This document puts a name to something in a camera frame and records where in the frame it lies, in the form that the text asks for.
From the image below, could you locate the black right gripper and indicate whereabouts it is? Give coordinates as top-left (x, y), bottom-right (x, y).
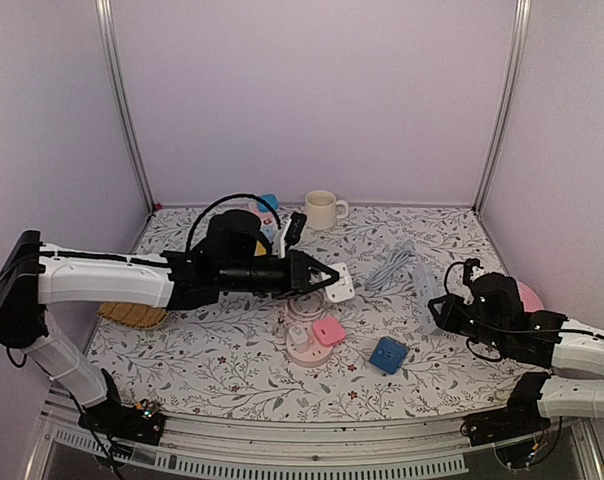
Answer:
top-left (429, 293), bottom-right (508, 352)

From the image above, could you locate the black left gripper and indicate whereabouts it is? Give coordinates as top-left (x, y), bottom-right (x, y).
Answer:
top-left (219, 248), bottom-right (339, 300)

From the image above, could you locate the white square plug adapter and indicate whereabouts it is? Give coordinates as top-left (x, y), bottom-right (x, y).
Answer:
top-left (324, 262), bottom-right (355, 303)

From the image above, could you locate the pink power cable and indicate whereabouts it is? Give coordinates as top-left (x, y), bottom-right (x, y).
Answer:
top-left (284, 293), bottom-right (333, 322)

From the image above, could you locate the grey blue power strip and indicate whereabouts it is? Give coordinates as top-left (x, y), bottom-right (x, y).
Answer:
top-left (411, 263), bottom-right (438, 304)

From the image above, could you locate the pink square plug adapter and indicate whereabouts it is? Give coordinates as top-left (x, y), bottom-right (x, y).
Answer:
top-left (312, 317), bottom-right (346, 347)

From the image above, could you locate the dark blue cube socket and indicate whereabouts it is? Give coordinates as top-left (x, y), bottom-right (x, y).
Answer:
top-left (369, 337), bottom-right (408, 375)

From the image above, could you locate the small white usb charger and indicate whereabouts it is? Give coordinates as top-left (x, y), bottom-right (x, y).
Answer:
top-left (288, 326), bottom-right (308, 345)

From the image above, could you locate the pink round power strip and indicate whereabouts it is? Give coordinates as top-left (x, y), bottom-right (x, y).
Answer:
top-left (286, 333), bottom-right (334, 368)

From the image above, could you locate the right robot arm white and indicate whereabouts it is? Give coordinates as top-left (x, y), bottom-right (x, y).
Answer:
top-left (427, 273), bottom-right (604, 436)

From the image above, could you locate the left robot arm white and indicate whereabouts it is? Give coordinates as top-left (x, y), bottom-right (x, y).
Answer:
top-left (0, 209), bottom-right (341, 434)

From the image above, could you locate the cream ceramic mug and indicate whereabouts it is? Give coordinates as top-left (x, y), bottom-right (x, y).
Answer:
top-left (305, 190), bottom-right (350, 230)

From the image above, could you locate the white colourful power strip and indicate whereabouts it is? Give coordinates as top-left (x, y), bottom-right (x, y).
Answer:
top-left (247, 200), bottom-right (278, 242)

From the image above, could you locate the light blue small adapter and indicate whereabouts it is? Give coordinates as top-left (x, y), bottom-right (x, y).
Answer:
top-left (256, 193), bottom-right (279, 213)

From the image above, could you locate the pink round plate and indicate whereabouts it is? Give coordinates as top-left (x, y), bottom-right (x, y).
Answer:
top-left (517, 281), bottom-right (544, 313)

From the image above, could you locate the yellow woven basket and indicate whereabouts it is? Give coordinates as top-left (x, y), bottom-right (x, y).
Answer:
top-left (96, 303), bottom-right (168, 330)

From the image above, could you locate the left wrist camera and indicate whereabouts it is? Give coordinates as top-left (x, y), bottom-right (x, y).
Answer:
top-left (273, 212), bottom-right (307, 259)

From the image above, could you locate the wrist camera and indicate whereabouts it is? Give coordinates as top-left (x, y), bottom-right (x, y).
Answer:
top-left (273, 212), bottom-right (307, 259)
top-left (462, 258), bottom-right (486, 305)

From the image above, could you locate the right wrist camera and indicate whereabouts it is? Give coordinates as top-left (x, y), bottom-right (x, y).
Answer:
top-left (462, 258), bottom-right (486, 305)

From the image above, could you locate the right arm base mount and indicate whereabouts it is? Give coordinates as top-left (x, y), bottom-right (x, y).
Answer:
top-left (460, 372), bottom-right (551, 446)

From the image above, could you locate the front aluminium rail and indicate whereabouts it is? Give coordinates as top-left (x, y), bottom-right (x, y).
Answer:
top-left (25, 388), bottom-right (604, 479)

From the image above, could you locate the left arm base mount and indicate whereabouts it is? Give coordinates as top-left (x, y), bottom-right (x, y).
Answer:
top-left (78, 399), bottom-right (166, 446)

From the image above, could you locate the aluminium frame post right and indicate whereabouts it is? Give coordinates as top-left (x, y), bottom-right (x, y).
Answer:
top-left (472, 0), bottom-right (532, 217)

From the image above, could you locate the aluminium frame post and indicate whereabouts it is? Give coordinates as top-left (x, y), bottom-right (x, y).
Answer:
top-left (472, 0), bottom-right (532, 217)
top-left (95, 0), bottom-right (156, 214)

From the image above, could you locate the aluminium frame post left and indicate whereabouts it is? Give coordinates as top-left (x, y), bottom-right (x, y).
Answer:
top-left (95, 0), bottom-right (156, 214)

